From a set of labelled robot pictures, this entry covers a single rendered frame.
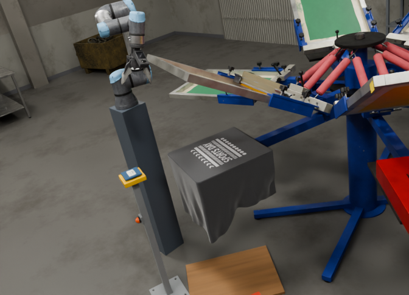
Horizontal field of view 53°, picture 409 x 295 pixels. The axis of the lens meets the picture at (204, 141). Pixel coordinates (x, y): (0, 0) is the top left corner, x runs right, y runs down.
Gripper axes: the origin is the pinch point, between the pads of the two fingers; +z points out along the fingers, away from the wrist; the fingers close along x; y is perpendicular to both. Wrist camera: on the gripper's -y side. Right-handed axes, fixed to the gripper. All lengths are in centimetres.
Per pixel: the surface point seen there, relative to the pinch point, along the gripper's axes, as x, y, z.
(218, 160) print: -46, -10, 42
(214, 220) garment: -40, -21, 74
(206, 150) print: -46, 7, 42
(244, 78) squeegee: -74, 16, 1
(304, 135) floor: -225, 125, 87
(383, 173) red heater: -76, -94, 18
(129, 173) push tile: -1, 13, 54
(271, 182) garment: -77, -20, 56
